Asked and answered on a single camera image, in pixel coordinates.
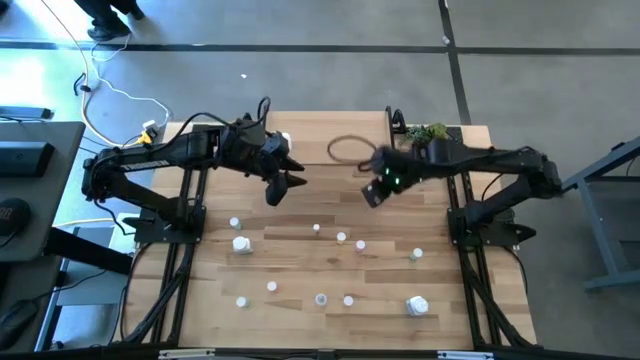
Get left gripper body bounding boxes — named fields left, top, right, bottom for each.
left=239, top=130, right=293, bottom=207

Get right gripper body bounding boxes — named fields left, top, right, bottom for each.
left=362, top=147, right=416, bottom=209

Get wooden shelf black metal legs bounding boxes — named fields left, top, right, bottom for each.
left=259, top=104, right=399, bottom=185

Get small green potted plant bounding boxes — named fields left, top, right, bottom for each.
left=403, top=122, right=451, bottom=149

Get white box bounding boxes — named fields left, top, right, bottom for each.
left=109, top=212, right=142, bottom=254

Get black desk foot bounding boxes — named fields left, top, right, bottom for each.
left=43, top=227, right=135, bottom=276

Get person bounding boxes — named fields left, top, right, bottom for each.
left=73, top=0, right=147, bottom=42

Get grey desk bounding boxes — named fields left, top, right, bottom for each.
left=0, top=121, right=86, bottom=264

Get black rectangular device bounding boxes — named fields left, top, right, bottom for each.
left=0, top=140, right=56, bottom=178

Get black flat panel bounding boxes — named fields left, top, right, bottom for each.
left=0, top=105, right=54, bottom=121

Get black computer mouse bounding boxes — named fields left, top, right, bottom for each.
left=0, top=299, right=41, bottom=351

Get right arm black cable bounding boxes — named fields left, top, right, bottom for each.
left=326, top=133, right=380, bottom=167

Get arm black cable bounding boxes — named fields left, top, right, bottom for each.
left=326, top=133, right=380, bottom=167
left=167, top=96, right=274, bottom=149

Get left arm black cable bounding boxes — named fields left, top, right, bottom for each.
left=167, top=96, right=274, bottom=149

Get white cable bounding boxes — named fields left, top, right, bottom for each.
left=91, top=30, right=172, bottom=129

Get yellow cable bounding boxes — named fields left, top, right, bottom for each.
left=39, top=0, right=151, bottom=150
left=53, top=217, right=119, bottom=230

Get silver bracket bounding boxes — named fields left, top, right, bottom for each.
left=158, top=348, right=216, bottom=360
left=437, top=350, right=495, bottom=360

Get short black floor cable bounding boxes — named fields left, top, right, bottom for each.
left=73, top=72, right=101, bottom=97

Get grey metal table frame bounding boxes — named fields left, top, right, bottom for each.
left=549, top=135, right=640, bottom=291

